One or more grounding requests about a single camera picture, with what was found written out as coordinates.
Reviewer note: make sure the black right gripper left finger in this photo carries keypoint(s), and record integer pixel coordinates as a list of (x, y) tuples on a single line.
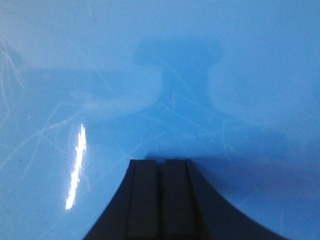
[(134, 211)]

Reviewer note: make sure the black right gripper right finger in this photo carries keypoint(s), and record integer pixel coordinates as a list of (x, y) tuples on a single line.
[(193, 210)]

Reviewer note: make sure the blue door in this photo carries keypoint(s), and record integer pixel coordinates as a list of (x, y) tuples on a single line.
[(88, 85)]

